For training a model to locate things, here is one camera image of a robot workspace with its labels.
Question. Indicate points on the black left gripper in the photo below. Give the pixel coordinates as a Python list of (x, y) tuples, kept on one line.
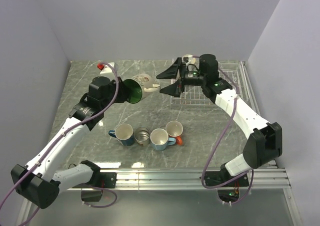
[(123, 97)]

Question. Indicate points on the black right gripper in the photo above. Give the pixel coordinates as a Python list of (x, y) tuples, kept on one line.
[(176, 89)]

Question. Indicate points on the cream mug green interior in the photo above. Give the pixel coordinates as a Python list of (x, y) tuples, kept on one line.
[(140, 86)]

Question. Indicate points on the tall cream illustrated mug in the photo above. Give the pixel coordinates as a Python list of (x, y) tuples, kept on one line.
[(188, 59)]

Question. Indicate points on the cream steel-lined tumbler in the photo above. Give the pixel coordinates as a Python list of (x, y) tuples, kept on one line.
[(142, 136)]

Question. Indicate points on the orange mug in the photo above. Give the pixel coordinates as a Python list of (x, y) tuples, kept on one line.
[(175, 130)]

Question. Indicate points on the light blue mug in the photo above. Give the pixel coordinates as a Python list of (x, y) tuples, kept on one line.
[(160, 139)]

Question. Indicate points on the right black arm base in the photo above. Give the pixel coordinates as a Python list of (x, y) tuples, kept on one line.
[(215, 179)]

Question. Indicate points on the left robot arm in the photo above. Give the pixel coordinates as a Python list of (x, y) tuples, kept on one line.
[(39, 181)]

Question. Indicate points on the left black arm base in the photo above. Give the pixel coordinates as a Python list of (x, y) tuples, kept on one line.
[(105, 179)]

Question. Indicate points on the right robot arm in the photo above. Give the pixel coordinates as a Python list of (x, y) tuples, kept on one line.
[(264, 139)]

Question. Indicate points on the dark blue mug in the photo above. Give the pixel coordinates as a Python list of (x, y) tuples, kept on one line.
[(124, 133)]

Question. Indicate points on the black box under table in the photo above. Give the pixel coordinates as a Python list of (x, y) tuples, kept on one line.
[(91, 195)]

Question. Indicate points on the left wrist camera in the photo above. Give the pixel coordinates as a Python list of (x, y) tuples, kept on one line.
[(106, 71)]

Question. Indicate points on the white wire dish rack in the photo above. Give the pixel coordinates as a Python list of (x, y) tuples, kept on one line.
[(231, 73)]

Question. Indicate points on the aluminium table rail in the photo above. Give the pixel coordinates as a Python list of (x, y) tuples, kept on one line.
[(175, 197)]

